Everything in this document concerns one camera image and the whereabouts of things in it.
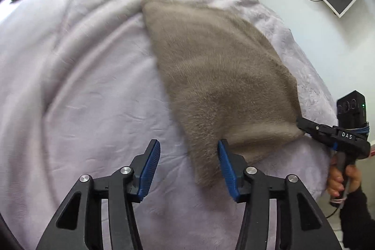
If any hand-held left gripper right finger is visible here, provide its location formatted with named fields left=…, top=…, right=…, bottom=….
left=217, top=139, right=343, bottom=250

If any person's right forearm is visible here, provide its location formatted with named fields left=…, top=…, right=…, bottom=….
left=339, top=187, right=375, bottom=250

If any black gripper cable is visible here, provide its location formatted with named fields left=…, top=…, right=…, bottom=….
left=326, top=204, right=342, bottom=219

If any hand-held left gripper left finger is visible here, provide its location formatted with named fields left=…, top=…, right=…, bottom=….
left=36, top=139, right=161, bottom=250

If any person's right hand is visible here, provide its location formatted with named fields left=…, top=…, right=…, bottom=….
left=326, top=156, right=361, bottom=198

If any brown knit sweater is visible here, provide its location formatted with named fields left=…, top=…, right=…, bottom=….
left=141, top=0, right=305, bottom=187

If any lilac fleece blanket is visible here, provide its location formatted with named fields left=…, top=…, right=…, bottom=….
left=0, top=0, right=264, bottom=250

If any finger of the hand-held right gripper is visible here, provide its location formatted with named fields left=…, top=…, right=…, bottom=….
left=296, top=118, right=322, bottom=139

